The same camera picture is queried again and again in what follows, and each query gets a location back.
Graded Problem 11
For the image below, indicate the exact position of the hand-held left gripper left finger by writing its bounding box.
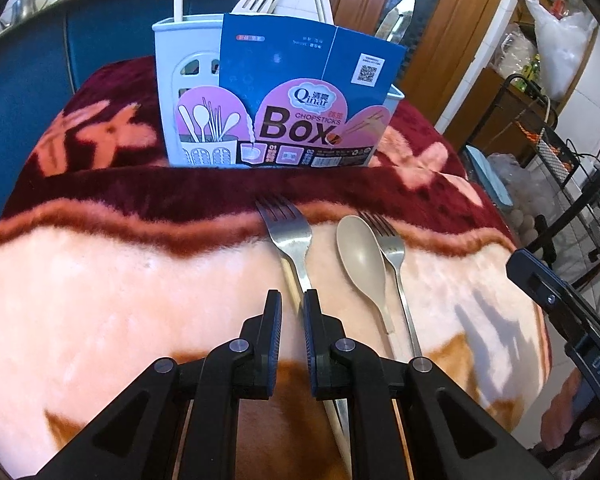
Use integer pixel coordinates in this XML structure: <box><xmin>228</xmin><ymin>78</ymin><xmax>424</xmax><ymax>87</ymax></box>
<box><xmin>37</xmin><ymin>289</ymin><xmax>283</xmax><ymax>480</ymax></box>

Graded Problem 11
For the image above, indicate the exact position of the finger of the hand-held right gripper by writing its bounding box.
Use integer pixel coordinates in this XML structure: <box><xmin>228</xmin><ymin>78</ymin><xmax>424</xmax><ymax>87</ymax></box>
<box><xmin>506</xmin><ymin>247</ymin><xmax>597</xmax><ymax>347</ymax></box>

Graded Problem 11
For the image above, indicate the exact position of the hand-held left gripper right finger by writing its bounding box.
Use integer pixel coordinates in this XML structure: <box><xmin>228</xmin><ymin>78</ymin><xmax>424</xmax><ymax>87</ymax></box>
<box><xmin>302</xmin><ymin>289</ymin><xmax>553</xmax><ymax>480</ymax></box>

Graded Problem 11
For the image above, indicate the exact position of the large steel fork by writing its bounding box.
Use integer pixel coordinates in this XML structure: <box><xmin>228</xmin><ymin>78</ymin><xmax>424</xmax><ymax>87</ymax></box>
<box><xmin>377</xmin><ymin>2</ymin><xmax>406</xmax><ymax>42</ymax></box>
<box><xmin>255</xmin><ymin>195</ymin><xmax>353</xmax><ymax>468</ymax></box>

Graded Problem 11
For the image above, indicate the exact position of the light blue utensil holder box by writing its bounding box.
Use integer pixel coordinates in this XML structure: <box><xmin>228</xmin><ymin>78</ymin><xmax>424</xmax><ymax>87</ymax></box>
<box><xmin>152</xmin><ymin>12</ymin><xmax>407</xmax><ymax>169</ymax></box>

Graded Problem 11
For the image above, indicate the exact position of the clear plastic bag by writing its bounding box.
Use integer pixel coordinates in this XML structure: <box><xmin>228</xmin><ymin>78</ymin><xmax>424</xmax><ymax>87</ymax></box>
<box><xmin>487</xmin><ymin>152</ymin><xmax>543</xmax><ymax>243</ymax></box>

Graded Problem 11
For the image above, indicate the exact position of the beige plastic spoon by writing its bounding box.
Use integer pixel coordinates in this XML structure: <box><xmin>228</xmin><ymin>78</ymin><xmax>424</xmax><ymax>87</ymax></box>
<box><xmin>336</xmin><ymin>215</ymin><xmax>397</xmax><ymax>335</ymax></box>

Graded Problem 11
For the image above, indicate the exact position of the light blue lidded container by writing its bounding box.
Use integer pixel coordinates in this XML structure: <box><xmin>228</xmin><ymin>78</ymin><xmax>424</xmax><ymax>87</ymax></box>
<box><xmin>462</xmin><ymin>146</ymin><xmax>512</xmax><ymax>207</ymax></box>

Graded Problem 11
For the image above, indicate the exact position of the small steel fork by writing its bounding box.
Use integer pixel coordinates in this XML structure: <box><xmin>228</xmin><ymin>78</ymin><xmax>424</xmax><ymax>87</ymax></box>
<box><xmin>358</xmin><ymin>211</ymin><xmax>422</xmax><ymax>358</ymax></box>

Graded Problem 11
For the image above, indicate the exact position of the red and pink fleece blanket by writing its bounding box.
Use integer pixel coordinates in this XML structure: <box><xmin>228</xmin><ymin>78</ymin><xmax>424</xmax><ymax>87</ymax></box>
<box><xmin>0</xmin><ymin>55</ymin><xmax>553</xmax><ymax>480</ymax></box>

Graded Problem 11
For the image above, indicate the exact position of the wooden shelf unit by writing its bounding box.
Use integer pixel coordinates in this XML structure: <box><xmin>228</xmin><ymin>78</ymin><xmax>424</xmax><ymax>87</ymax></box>
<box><xmin>475</xmin><ymin>10</ymin><xmax>561</xmax><ymax>161</ymax></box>

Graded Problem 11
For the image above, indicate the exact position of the white plastic bag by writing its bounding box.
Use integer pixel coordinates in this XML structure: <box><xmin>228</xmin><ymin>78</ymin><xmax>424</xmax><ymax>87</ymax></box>
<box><xmin>524</xmin><ymin>0</ymin><xmax>599</xmax><ymax>102</ymax></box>

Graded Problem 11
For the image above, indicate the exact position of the wooden door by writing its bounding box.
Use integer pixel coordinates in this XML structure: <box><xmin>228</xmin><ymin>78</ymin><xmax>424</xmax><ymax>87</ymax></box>
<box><xmin>328</xmin><ymin>0</ymin><xmax>517</xmax><ymax>93</ymax></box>

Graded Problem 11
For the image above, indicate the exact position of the blue kitchen base cabinet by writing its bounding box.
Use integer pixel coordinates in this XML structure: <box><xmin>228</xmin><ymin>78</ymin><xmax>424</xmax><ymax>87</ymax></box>
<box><xmin>0</xmin><ymin>0</ymin><xmax>331</xmax><ymax>241</ymax></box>

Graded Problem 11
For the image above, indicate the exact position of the steel kettle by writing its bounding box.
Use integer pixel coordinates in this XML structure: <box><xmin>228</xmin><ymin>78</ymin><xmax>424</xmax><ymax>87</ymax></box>
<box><xmin>9</xmin><ymin>0</ymin><xmax>49</xmax><ymax>24</ymax></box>

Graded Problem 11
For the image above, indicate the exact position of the black wire cart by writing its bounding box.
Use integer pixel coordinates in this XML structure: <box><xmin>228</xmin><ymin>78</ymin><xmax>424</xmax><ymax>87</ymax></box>
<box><xmin>460</xmin><ymin>74</ymin><xmax>600</xmax><ymax>311</ymax></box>

